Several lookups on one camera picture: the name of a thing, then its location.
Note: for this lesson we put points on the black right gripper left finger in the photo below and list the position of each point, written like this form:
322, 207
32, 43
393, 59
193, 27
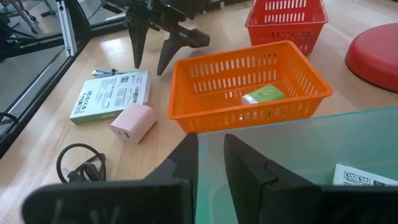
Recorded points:
124, 202

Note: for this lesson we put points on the red plastic basket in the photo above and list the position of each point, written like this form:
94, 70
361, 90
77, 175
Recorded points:
286, 34

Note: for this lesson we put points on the white printed product box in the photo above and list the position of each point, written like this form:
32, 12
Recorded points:
109, 95
357, 177

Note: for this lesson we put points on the silver aluminium frame post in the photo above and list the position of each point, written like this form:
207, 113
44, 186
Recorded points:
69, 28

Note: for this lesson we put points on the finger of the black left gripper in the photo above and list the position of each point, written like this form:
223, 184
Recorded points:
186, 39
139, 40

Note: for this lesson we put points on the red desk lamp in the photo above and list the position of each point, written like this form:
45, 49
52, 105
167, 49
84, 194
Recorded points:
376, 56

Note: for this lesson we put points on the green charger plug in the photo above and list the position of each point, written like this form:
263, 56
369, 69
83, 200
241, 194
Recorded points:
264, 94

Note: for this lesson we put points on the orange plastic basket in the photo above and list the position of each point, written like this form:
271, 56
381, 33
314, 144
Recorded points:
217, 121

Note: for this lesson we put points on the green translucent tray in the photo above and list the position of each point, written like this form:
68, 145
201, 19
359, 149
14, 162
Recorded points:
311, 140

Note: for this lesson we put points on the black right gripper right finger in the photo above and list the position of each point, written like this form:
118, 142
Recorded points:
280, 202

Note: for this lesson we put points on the grey chair legs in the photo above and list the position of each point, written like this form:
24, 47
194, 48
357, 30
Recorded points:
25, 15

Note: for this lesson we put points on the pink charger plug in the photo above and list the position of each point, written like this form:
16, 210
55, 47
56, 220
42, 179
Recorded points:
133, 123

